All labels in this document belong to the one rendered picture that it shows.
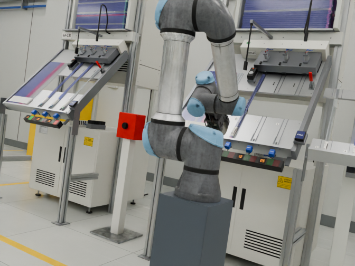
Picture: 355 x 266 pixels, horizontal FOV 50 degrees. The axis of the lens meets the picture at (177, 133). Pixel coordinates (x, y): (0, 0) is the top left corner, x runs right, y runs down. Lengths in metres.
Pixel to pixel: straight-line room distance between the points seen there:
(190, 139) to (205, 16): 0.38
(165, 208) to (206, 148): 0.23
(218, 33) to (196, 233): 0.62
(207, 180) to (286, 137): 0.74
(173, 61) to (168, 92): 0.10
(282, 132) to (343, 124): 1.89
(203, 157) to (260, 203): 1.03
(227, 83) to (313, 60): 0.89
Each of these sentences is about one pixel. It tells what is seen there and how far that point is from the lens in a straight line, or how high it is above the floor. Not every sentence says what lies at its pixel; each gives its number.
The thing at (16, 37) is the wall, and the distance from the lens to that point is 6.55.
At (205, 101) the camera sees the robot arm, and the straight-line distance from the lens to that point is 1.47.
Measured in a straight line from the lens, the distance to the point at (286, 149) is 1.77.
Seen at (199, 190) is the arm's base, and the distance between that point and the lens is 1.18.
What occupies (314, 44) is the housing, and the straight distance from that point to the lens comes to 2.25.
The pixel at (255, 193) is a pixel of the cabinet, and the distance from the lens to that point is 2.16.
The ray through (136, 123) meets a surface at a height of 0.72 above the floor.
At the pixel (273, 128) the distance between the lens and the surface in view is 1.89.
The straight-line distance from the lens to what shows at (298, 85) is 2.10.
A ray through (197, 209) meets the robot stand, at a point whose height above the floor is 0.53.
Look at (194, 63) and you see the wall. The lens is 4.29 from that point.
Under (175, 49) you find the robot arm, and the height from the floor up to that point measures 1.01.
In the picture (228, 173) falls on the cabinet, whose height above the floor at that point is 0.52.
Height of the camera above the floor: 0.80
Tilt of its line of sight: 2 degrees down
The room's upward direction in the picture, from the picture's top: 8 degrees clockwise
